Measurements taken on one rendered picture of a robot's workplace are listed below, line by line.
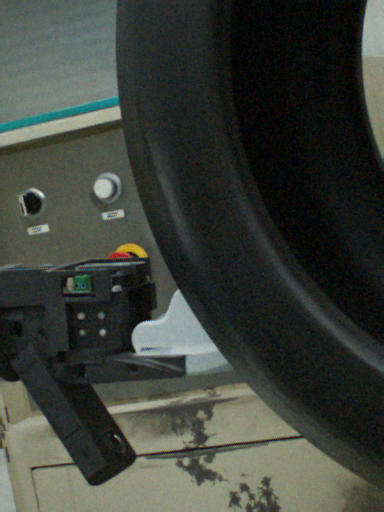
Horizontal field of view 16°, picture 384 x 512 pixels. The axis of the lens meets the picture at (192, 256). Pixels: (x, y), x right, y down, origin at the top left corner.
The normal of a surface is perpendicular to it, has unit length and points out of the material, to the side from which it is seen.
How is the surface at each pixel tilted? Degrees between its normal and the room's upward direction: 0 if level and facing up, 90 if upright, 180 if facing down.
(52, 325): 90
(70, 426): 89
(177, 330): 90
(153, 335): 90
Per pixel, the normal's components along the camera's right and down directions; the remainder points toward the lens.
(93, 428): 0.75, -0.56
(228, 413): -0.38, 0.13
